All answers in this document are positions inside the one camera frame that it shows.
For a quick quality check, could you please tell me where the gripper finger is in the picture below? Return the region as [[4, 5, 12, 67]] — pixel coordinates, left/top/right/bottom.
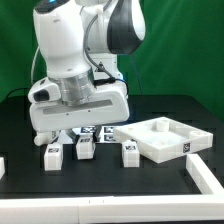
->
[[93, 125, 102, 142], [68, 129, 81, 144]]

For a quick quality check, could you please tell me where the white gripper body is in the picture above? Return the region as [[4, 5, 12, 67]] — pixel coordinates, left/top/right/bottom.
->
[[28, 78, 129, 133]]

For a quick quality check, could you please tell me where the white square table top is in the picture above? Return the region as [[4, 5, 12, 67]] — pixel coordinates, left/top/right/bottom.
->
[[113, 117, 213, 163]]

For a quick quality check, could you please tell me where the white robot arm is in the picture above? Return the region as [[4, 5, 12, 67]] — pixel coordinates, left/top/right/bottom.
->
[[28, 0, 145, 146]]

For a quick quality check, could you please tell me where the white marker sheet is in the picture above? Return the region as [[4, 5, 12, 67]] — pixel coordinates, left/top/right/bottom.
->
[[58, 125, 115, 144]]

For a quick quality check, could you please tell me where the white block left edge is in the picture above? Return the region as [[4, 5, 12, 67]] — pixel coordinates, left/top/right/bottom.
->
[[0, 157, 5, 180]]

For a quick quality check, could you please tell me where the white L-shaped fence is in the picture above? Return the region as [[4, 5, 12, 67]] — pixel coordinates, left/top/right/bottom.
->
[[0, 154, 224, 224]]

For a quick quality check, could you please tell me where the black cable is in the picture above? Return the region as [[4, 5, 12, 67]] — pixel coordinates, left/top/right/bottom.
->
[[4, 87, 32, 100]]

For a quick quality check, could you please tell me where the grey cable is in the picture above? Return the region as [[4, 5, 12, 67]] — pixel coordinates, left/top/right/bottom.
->
[[30, 46, 41, 85]]

